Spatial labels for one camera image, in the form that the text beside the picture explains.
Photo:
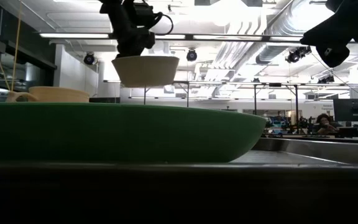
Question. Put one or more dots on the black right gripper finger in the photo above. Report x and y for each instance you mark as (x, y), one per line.
(332, 55)
(331, 34)

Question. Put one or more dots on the pale grey bowl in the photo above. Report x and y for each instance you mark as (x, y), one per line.
(146, 71)

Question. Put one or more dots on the orange plastic cup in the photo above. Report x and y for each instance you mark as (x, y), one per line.
(57, 95)

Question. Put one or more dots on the green plastic plate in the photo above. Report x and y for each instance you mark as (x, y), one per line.
(104, 133)

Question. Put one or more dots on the brown plastic tray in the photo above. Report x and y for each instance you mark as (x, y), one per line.
(179, 193)

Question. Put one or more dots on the black track light cluster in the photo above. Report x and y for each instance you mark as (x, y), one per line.
(297, 54)

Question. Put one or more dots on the black hanging spotlight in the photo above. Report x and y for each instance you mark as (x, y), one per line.
(89, 58)
(191, 55)

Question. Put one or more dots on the long ceiling light strip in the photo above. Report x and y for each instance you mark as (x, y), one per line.
(73, 35)

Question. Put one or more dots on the black computer monitor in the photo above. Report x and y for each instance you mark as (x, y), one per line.
(353, 109)

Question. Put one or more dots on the person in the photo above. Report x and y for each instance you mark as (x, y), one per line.
(323, 119)

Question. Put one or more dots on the cluttered work table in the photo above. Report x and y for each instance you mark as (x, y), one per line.
(353, 133)

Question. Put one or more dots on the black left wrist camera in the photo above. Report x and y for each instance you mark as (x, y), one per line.
(143, 14)

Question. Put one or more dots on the silver ventilation duct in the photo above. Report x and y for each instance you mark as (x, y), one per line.
(269, 53)

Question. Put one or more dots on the black metal frame stand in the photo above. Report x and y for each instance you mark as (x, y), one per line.
(188, 93)
(255, 99)

